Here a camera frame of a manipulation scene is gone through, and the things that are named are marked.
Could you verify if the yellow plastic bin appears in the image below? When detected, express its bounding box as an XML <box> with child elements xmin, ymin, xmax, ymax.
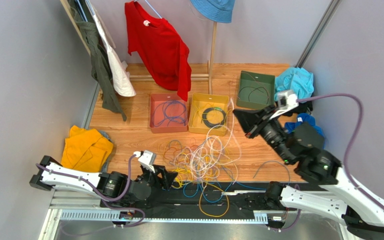
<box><xmin>188</xmin><ymin>93</ymin><xmax>229</xmax><ymax>136</ymax></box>

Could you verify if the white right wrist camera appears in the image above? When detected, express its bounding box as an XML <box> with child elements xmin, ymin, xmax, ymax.
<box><xmin>269</xmin><ymin>90</ymin><xmax>299</xmax><ymax>120</ymax></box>

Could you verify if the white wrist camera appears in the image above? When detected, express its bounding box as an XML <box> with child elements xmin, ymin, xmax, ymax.
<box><xmin>133</xmin><ymin>150</ymin><xmax>157</xmax><ymax>173</ymax></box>
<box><xmin>269</xmin><ymin>90</ymin><xmax>299</xmax><ymax>120</ymax></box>

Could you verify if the blue cloth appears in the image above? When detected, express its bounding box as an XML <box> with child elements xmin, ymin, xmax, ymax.
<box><xmin>284</xmin><ymin>113</ymin><xmax>326</xmax><ymax>141</ymax></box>

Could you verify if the purple cable in red bin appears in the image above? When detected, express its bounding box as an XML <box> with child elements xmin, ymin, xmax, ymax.
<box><xmin>152</xmin><ymin>99</ymin><xmax>189</xmax><ymax>128</ymax></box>

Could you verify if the dark cable in green bin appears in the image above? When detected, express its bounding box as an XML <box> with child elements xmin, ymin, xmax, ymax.
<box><xmin>238</xmin><ymin>85</ymin><xmax>269</xmax><ymax>105</ymax></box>

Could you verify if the red shirt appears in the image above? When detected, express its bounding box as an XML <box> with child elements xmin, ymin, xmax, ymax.
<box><xmin>124</xmin><ymin>1</ymin><xmax>192</xmax><ymax>101</ymax></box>

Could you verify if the cyan cloth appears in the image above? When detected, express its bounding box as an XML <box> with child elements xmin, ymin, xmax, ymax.
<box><xmin>274</xmin><ymin>67</ymin><xmax>314</xmax><ymax>101</ymax></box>

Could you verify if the wooden clothes rack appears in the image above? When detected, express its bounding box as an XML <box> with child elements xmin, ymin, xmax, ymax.
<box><xmin>60</xmin><ymin>0</ymin><xmax>218</xmax><ymax>94</ymax></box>

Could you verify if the aluminium frame post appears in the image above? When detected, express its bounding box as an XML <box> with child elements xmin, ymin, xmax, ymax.
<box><xmin>294</xmin><ymin>0</ymin><xmax>342</xmax><ymax>68</ymax></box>

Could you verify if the blue bucket hat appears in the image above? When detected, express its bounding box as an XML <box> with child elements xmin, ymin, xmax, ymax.
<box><xmin>190</xmin><ymin>0</ymin><xmax>236</xmax><ymax>24</ymax></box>

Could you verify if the red plastic bin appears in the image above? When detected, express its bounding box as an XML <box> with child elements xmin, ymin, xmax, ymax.
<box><xmin>149</xmin><ymin>93</ymin><xmax>189</xmax><ymax>134</ymax></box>

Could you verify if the olive green garment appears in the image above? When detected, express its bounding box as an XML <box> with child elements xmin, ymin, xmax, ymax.
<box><xmin>68</xmin><ymin>0</ymin><xmax>127</xmax><ymax>121</ymax></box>

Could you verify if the black coiled cable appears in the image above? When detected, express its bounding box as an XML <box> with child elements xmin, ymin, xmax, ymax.
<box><xmin>201</xmin><ymin>107</ymin><xmax>228</xmax><ymax>129</ymax></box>

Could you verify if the grey denim cloth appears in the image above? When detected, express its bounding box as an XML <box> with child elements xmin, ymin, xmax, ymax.
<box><xmin>98</xmin><ymin>130</ymin><xmax>113</xmax><ymax>173</ymax></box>

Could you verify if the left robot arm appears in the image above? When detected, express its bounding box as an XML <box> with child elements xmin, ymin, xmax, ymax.
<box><xmin>29</xmin><ymin>150</ymin><xmax>178</xmax><ymax>207</ymax></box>

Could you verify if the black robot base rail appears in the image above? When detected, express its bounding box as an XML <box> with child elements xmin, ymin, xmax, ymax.
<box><xmin>53</xmin><ymin>179</ymin><xmax>351</xmax><ymax>224</ymax></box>

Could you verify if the white garment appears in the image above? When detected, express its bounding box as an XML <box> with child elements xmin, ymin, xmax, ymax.
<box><xmin>85</xmin><ymin>0</ymin><xmax>137</xmax><ymax>97</ymax></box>

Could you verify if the orange cable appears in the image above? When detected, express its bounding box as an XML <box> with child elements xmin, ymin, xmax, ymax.
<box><xmin>163</xmin><ymin>146</ymin><xmax>193</xmax><ymax>167</ymax></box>

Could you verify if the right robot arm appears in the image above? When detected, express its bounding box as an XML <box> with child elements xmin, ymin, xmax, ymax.
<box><xmin>233</xmin><ymin>105</ymin><xmax>384</xmax><ymax>240</ymax></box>

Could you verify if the green plastic bin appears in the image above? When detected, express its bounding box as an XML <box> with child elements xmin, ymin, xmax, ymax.
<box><xmin>236</xmin><ymin>70</ymin><xmax>275</xmax><ymax>110</ymax></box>

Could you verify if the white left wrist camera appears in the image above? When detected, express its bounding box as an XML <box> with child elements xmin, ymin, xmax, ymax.
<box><xmin>133</xmin><ymin>150</ymin><xmax>157</xmax><ymax>173</ymax></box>

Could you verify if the white cable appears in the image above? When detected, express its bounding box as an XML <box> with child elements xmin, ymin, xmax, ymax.
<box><xmin>173</xmin><ymin>98</ymin><xmax>243</xmax><ymax>187</ymax></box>

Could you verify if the orange yellow cloth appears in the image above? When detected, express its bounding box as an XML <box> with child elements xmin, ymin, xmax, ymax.
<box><xmin>61</xmin><ymin>125</ymin><xmax>114</xmax><ymax>173</ymax></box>

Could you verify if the black cloth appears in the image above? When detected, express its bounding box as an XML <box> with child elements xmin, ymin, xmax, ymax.
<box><xmin>282</xmin><ymin>101</ymin><xmax>313</xmax><ymax>117</ymax></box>

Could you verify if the yellow cable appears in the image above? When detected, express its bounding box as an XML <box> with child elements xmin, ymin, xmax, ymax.
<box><xmin>157</xmin><ymin>99</ymin><xmax>238</xmax><ymax>218</ymax></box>

